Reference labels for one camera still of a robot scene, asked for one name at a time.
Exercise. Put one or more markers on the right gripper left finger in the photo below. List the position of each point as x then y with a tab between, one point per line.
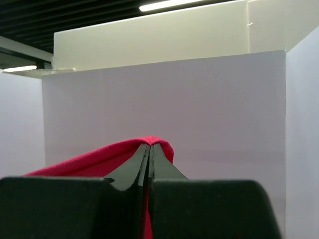
110	207

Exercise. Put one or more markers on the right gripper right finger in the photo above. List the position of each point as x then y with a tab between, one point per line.
181	208

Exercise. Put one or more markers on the crimson red t-shirt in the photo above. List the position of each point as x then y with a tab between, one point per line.
104	160

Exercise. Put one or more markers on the ceiling light strip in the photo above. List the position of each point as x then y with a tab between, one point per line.
165	4

